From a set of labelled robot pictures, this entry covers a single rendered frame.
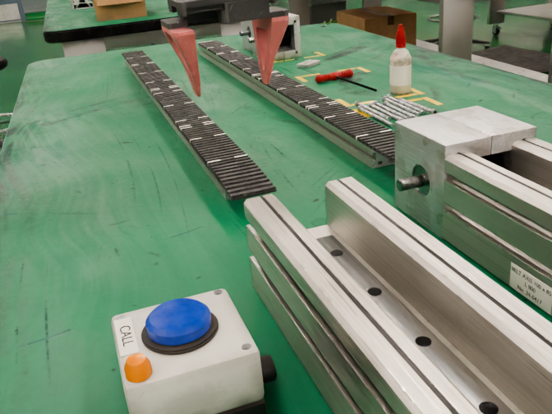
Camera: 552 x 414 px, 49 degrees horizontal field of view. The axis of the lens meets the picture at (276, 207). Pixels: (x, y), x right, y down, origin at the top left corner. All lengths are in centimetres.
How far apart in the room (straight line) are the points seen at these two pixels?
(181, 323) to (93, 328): 16
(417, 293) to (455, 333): 4
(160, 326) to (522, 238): 28
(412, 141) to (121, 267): 31
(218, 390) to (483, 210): 28
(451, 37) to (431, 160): 250
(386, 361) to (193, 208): 43
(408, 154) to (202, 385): 35
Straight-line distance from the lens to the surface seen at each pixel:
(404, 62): 110
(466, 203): 56
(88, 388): 47
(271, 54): 67
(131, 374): 36
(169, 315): 39
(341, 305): 35
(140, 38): 263
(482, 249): 55
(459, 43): 311
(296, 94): 102
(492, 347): 36
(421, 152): 60
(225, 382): 37
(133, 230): 68
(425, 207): 62
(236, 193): 65
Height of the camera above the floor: 106
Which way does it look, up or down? 24 degrees down
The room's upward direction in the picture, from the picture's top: 5 degrees counter-clockwise
